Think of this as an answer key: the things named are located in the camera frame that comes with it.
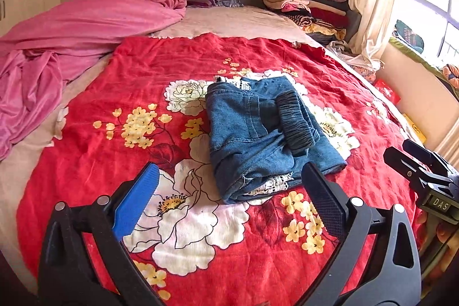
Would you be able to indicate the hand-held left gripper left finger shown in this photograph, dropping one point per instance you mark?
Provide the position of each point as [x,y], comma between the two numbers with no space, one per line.
[136,198]

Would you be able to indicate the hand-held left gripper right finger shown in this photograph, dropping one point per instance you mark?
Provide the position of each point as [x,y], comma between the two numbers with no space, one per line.
[322,198]

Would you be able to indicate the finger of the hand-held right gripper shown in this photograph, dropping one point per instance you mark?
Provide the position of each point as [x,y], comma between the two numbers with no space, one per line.
[412,171]
[426,154]

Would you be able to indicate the blue denim pants lace trim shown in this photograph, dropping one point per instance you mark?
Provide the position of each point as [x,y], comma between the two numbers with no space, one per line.
[244,126]

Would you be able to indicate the person's right hand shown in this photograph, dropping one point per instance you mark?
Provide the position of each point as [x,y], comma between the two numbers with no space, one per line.
[439,238]

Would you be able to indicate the beige window bench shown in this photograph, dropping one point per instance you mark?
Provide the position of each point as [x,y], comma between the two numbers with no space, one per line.
[412,87]

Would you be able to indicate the red plastic bag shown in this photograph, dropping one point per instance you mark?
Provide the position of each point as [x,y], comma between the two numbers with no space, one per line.
[389,92]

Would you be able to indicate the orange cushion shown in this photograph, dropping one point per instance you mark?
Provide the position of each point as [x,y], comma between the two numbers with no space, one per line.
[452,76]

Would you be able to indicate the green cushion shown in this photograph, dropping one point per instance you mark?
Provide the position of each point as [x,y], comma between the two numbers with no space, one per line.
[408,37]

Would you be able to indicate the red floral blanket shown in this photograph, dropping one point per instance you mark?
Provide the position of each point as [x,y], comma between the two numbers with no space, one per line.
[107,76]

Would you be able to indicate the grey white crumpled garment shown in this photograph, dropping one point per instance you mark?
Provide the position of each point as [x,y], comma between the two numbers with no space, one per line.
[346,51]

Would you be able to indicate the pink blanket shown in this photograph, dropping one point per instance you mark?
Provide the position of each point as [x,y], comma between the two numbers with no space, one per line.
[71,30]

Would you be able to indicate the stack of folded clothes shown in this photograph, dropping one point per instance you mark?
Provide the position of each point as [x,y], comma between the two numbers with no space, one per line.
[304,5]

